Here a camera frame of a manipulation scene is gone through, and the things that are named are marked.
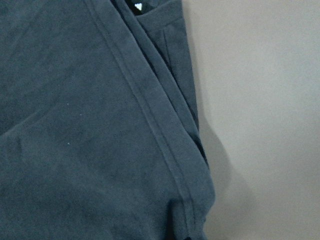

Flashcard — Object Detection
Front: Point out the black printed t-shirt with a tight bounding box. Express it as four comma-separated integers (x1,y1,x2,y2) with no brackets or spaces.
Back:
0,0,215,240

